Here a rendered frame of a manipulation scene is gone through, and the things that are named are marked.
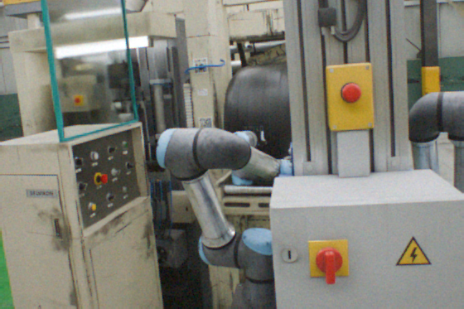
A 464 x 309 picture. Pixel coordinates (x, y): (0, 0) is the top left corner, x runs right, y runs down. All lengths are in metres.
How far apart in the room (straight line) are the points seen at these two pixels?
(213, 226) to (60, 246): 0.68
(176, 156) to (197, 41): 1.05
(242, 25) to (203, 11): 0.29
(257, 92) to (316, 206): 1.19
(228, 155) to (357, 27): 0.48
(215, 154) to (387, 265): 0.54
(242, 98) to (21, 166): 0.94
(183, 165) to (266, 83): 0.83
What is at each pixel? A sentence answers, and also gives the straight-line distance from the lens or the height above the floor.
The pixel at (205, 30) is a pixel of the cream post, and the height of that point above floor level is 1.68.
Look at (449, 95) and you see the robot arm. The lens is 1.33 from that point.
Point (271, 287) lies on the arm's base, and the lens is 1.44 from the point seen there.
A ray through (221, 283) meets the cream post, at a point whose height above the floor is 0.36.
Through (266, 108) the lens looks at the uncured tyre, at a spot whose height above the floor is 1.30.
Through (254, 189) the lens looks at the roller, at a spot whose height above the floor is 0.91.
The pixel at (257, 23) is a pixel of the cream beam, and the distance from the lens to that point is 2.34.
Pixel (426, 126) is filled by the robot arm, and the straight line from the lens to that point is 1.33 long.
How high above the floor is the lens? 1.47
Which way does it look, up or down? 8 degrees down
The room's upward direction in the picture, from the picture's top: 5 degrees counter-clockwise
